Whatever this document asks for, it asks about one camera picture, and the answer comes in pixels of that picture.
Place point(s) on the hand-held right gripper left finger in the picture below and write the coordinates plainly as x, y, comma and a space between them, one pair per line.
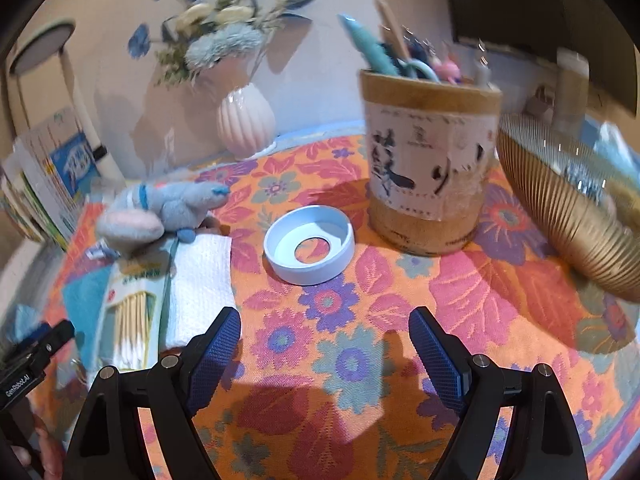
215, 355

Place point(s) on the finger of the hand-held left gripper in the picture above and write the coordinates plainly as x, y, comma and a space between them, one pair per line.
47, 342

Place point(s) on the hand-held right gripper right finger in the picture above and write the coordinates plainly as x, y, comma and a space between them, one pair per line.
437, 355

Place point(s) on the ribbed metallic bowl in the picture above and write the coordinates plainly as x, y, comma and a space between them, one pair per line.
560, 220

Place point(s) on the person's left hand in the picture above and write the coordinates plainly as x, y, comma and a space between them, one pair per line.
50, 450

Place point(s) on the white paper towel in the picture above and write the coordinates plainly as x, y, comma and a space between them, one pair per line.
200, 280

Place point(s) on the cotton swab packet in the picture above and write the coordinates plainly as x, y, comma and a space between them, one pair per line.
132, 315

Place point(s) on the floral orange tablecloth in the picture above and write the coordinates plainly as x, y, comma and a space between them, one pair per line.
350, 310

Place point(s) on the row of books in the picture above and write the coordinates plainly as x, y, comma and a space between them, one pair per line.
25, 205

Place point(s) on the grey plush toy blue stripes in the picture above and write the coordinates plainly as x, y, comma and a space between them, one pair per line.
175, 202

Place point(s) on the round printed pen holder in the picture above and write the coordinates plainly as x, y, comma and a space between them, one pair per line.
425, 170

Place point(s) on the white desk lamp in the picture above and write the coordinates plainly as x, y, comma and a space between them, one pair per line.
111, 167

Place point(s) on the white ribbed vase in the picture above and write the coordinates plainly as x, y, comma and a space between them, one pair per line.
245, 125

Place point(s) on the pink pen topper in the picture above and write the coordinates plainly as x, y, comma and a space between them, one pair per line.
446, 70

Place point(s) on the grey tumbler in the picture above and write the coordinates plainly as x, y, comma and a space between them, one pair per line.
570, 90

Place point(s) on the blue and white artificial flowers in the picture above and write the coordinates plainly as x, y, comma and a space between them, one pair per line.
220, 45

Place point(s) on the teal pen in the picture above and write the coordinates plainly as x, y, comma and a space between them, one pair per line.
370, 45

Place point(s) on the wooden stick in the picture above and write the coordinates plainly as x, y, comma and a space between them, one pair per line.
392, 30

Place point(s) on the black television screen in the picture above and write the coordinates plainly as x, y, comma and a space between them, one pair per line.
525, 0

